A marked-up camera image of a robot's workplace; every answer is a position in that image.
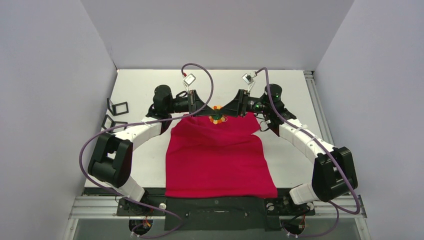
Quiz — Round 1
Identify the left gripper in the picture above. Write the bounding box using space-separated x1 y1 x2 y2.
166 90 217 118

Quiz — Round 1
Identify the orange yellow pompom brooch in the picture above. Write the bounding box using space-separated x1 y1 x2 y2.
208 105 227 125

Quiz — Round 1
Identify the red t-shirt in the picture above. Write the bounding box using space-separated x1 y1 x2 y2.
165 113 278 199

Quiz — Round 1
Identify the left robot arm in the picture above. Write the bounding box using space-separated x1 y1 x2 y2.
88 84 215 215

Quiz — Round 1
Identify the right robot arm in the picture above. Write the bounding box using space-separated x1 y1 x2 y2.
217 84 358 214

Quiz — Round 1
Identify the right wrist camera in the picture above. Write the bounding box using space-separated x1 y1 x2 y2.
242 72 257 85

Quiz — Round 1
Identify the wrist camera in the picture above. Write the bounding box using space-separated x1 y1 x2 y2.
183 73 196 87
242 72 257 85

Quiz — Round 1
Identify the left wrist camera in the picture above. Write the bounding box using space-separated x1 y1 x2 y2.
183 73 196 87

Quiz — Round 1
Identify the aluminium side rail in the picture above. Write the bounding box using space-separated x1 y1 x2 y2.
303 70 334 145

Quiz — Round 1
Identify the black frame stand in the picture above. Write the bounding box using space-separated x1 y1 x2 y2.
101 114 128 134
106 97 129 116

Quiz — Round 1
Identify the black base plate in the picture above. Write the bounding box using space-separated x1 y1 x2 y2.
116 188 315 232

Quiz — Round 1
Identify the aluminium front rail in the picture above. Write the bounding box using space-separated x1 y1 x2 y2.
63 195 372 240

